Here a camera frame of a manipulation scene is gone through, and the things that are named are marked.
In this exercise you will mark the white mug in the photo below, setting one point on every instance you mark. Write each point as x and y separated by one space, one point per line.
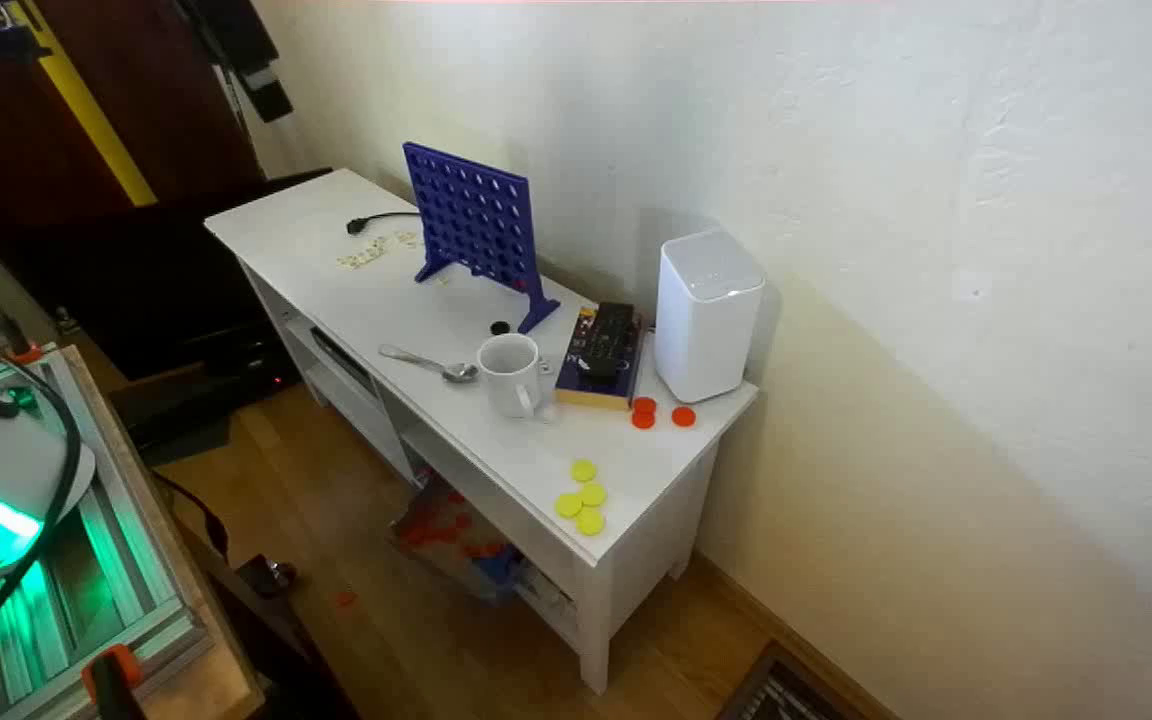
508 373

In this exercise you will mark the red game disc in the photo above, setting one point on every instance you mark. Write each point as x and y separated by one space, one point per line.
643 412
687 418

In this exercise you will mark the black game disc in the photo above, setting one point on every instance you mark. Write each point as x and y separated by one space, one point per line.
502 324

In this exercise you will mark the white low table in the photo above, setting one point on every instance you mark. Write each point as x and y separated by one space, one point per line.
520 446

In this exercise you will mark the yellow game disc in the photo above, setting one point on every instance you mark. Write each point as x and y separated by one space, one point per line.
589 523
586 471
594 494
568 506

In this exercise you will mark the metal spoon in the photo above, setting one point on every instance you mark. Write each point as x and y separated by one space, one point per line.
449 370

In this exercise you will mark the tall white container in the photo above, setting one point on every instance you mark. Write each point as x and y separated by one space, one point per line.
710 320

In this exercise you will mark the blue connect four grid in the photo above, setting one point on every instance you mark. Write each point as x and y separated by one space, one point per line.
477 226

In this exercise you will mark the colourful game box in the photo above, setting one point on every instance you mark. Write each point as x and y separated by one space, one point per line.
449 541

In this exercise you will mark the small cream letter tile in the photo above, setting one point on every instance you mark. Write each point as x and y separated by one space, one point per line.
362 261

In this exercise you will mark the small black floor object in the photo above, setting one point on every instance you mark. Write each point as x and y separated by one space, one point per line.
275 577

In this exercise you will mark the black floor vent grille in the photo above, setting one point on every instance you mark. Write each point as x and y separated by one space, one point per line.
776 688

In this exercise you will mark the black television cabinet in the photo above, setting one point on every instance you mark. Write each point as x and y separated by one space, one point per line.
151 294

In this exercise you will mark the yellow strip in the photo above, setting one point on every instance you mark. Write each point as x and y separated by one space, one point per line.
90 105

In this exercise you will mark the orange clamp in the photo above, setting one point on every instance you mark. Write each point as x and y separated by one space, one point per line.
115 683

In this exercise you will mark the dark brown wooden cabinet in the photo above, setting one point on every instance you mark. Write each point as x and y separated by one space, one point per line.
18 135

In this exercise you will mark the aluminium robot stand frame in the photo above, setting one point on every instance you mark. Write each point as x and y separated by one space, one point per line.
122 574

